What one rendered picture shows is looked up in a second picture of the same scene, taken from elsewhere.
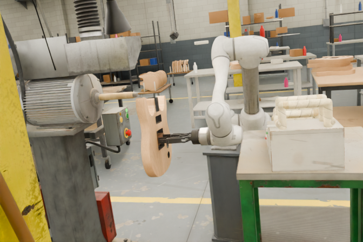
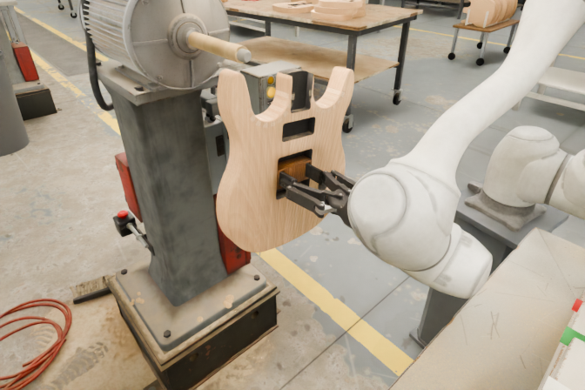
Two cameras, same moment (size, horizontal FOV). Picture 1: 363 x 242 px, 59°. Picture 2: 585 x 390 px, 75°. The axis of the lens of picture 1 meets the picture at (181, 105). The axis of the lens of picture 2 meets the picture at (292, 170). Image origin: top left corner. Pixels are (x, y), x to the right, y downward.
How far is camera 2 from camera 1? 1.01 m
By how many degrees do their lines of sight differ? 36
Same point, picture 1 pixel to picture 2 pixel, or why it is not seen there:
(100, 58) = not seen: outside the picture
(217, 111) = (378, 210)
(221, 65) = (546, 21)
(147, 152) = (225, 204)
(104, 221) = (224, 244)
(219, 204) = (440, 299)
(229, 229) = not seen: hidden behind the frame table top
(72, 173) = (156, 164)
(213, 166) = not seen: hidden behind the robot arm
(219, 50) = not seen: outside the picture
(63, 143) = (136, 111)
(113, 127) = (253, 103)
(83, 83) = (152, 0)
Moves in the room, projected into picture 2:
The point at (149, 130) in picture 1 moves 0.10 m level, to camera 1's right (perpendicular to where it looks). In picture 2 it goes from (243, 158) to (287, 173)
